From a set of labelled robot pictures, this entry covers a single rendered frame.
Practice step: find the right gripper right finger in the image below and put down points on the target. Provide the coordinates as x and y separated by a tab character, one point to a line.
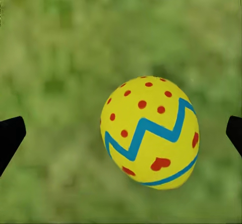
234	132

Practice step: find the easter egg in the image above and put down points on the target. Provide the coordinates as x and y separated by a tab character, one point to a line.
150	130

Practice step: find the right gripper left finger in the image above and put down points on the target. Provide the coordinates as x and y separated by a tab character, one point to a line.
12	132

